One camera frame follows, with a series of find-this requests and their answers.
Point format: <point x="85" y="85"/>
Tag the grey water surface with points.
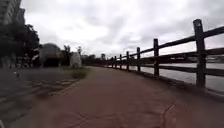
<point x="186" y="76"/>

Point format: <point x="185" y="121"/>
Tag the grey paved ground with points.
<point x="30" y="83"/>

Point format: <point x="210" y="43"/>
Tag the domed grey structure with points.
<point x="50" y="53"/>

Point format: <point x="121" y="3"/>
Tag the low green bush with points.
<point x="79" y="73"/>

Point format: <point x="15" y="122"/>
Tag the dark wooden rail fence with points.
<point x="200" y="53"/>

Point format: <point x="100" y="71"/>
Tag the reddish brown paved path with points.
<point x="110" y="100"/>

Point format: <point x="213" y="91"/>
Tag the distant buildings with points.
<point x="213" y="59"/>

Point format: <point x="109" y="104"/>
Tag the pale standing stone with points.
<point x="75" y="60"/>

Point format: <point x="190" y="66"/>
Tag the tall building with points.
<point x="10" y="11"/>

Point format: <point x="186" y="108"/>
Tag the dark leafy trees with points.
<point x="16" y="41"/>

